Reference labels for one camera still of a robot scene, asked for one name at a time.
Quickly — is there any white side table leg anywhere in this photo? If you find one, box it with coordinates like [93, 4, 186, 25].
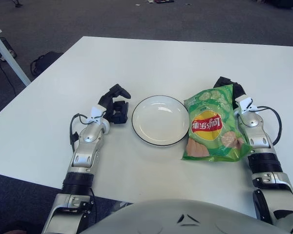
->
[0, 29, 31, 87]

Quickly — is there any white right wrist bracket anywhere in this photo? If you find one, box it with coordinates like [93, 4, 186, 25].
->
[235, 96, 256, 113]

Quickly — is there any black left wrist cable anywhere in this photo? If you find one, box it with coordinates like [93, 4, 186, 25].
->
[68, 113, 105, 147]

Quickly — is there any dark bulky floor object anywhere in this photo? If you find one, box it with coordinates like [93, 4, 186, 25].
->
[268, 0, 293, 8]

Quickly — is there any green Lay's chips bag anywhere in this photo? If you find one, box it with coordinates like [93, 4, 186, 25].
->
[181, 83, 254, 163]

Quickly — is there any grey robot torso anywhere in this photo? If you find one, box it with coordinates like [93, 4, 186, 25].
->
[82, 198, 293, 234]

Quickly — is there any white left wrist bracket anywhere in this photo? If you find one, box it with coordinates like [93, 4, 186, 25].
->
[88, 104, 105, 123]

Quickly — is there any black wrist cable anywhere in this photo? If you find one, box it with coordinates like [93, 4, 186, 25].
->
[68, 113, 105, 147]
[256, 105, 283, 147]

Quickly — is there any black box under side table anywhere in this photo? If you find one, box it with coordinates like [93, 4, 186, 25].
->
[0, 37, 18, 61]

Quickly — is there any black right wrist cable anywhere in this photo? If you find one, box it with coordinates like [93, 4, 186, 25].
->
[256, 105, 283, 147]

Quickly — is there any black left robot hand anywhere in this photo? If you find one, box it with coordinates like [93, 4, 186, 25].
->
[98, 84, 132, 125]

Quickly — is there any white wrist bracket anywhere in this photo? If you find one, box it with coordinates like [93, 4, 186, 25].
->
[235, 96, 256, 113]
[88, 104, 105, 123]

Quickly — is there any black backpack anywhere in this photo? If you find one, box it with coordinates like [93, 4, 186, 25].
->
[30, 51, 64, 78]

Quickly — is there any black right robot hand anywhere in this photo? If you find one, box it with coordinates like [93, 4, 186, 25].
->
[213, 77, 248, 108]

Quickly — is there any white plate with black rim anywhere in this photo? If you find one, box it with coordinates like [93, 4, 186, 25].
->
[131, 96, 190, 148]

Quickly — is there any black floor cable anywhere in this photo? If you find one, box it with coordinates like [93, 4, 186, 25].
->
[0, 58, 17, 96]

